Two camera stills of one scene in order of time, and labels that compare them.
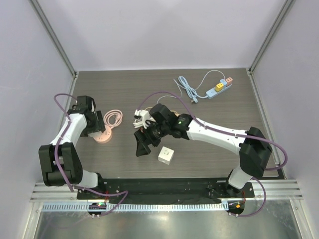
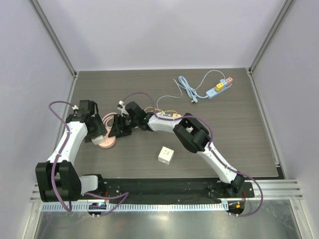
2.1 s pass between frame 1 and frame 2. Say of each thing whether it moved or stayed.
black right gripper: moved
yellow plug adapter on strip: stayed
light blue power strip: stayed
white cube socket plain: stayed
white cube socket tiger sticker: moved
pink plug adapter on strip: stayed
